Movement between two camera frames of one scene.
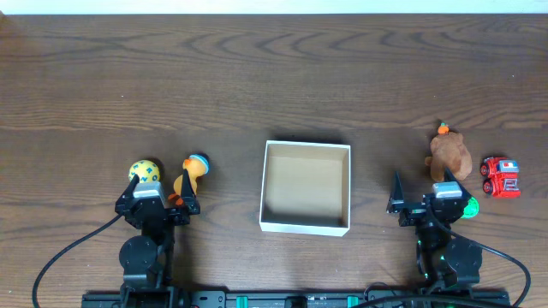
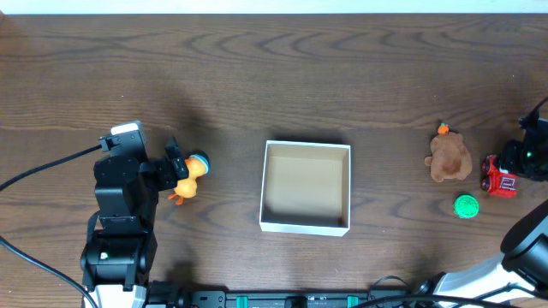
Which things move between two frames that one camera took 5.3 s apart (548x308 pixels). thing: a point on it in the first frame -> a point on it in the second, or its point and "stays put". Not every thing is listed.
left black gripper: (156, 210) -> (175, 162)
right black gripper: (413, 212) -> (511, 157)
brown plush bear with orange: (448, 151) stays put
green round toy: (471, 209) stays put
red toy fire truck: (502, 176) stays put
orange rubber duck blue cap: (196, 166) stays put
